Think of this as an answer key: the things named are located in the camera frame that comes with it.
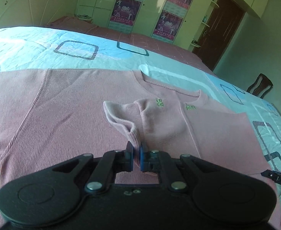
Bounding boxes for red plaid bed cover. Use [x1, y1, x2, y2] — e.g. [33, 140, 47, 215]
[44, 16, 213, 75]

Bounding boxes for corner wall shelves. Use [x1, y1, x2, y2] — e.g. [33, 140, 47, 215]
[188, 0, 219, 51]

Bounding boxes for blue patterned bed sheet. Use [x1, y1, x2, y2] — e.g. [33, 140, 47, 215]
[0, 25, 281, 230]

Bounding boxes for dark wooden chair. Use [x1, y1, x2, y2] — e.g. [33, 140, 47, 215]
[246, 73, 274, 99]

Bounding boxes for pink knit sweater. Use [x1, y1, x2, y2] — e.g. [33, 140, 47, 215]
[0, 68, 281, 230]

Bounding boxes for lower left pink poster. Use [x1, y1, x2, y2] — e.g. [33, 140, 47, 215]
[108, 0, 141, 33]

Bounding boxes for stack of items on bed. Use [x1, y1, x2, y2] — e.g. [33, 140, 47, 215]
[73, 15, 92, 23]

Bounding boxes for dark wooden door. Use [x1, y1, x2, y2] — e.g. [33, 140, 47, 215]
[192, 0, 245, 71]

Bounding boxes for lower right pink poster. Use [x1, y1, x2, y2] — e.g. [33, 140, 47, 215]
[151, 10, 183, 44]

